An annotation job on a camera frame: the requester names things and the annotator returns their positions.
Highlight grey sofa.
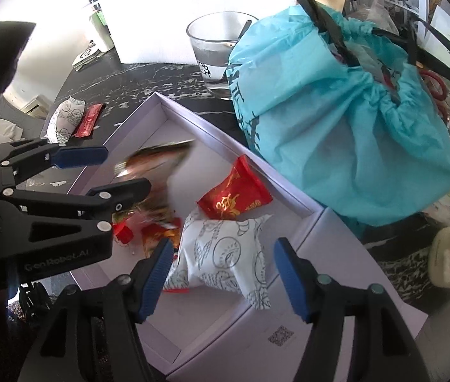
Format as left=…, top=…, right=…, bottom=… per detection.
left=0, top=95, right=51, bottom=144

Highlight glass of water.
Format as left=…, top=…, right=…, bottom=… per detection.
left=186, top=11, right=259, bottom=100

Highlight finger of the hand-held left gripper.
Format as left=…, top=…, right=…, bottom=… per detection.
left=0, top=178, right=153, bottom=248
left=0, top=137, right=109, bottom=187

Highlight white dial device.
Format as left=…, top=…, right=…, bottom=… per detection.
left=72, top=46, right=102, bottom=68

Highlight red candy packet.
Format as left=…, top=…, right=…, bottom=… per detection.
left=196, top=155, right=273, bottom=220

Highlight brown gold snack packet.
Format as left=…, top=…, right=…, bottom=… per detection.
left=111, top=139, right=196, bottom=223

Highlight lavender cardboard box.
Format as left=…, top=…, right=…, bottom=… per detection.
left=64, top=91, right=430, bottom=382

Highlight red-handled scissors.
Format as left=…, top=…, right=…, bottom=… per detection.
left=419, top=69, right=448, bottom=102

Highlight white patterned snack packet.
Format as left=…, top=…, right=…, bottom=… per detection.
left=163, top=213, right=274, bottom=311
left=45, top=95, right=87, bottom=146

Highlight small red candy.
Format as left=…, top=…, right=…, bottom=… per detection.
left=113, top=223, right=134, bottom=244

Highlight white cloth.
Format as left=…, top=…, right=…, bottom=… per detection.
left=0, top=117, right=29, bottom=146

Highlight teal drawstring bag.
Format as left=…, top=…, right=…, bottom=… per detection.
left=225, top=0, right=450, bottom=227

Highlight red orange snack packet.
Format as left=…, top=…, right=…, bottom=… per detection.
left=141, top=217, right=183, bottom=259

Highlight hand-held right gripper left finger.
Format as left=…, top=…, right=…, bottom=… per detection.
left=18, top=239, right=176, bottom=382

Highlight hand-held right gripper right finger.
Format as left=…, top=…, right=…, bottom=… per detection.
left=273, top=237, right=428, bottom=382

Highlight red stick packet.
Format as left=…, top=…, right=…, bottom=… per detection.
left=73, top=103, right=106, bottom=138

